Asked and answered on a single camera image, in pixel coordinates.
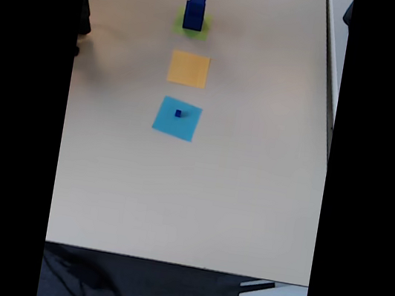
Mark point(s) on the large blue cube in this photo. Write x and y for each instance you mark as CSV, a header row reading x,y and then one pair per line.
x,y
192,19

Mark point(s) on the orange paper square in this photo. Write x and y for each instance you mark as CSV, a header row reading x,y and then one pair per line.
x,y
188,69

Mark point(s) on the white neighbouring table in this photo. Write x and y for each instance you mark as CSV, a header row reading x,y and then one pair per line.
x,y
335,46

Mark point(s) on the dark blue chair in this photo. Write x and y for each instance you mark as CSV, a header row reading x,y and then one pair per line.
x,y
349,12

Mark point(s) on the light blue paper square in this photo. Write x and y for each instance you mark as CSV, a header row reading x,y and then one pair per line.
x,y
163,125

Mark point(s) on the green paper square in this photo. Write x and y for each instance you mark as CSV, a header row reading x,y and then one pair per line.
x,y
191,33

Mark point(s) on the tiny blue cube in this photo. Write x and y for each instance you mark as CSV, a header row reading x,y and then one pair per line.
x,y
178,113

